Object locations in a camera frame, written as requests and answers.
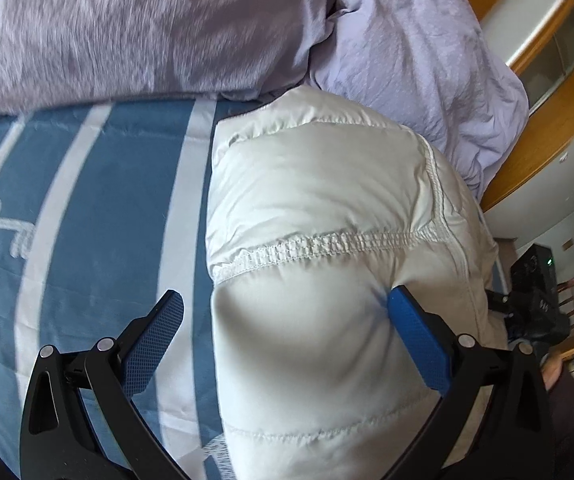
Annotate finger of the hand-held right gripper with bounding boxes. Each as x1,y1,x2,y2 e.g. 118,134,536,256
486,287,516,320

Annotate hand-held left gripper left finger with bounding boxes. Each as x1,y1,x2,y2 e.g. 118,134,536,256
19,290,188,480

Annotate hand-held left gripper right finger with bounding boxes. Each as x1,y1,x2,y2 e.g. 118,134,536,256
387,285,553,480

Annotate white puffer jacket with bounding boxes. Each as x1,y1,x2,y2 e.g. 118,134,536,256
204,85,510,480

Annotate person's right hand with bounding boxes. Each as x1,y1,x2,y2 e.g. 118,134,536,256
541,354,564,392

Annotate wooden chair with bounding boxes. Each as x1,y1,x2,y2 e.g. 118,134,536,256
557,272,574,322

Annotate blue white striped bedsheet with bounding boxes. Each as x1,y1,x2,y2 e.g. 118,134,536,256
0,97,238,480

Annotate frosted glass door panel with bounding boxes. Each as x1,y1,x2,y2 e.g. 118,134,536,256
512,5,574,111

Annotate lilac duvet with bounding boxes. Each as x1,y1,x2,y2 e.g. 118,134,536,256
0,0,530,201

